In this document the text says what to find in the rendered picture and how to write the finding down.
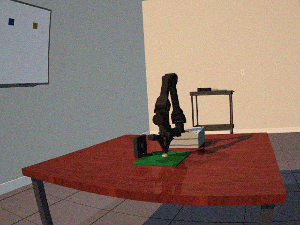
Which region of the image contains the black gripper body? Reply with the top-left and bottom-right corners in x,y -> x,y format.
148,123 -> 181,141

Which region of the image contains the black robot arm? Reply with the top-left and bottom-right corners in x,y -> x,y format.
152,73 -> 187,137

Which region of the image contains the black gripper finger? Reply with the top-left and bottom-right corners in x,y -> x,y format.
158,139 -> 165,151
165,137 -> 174,150

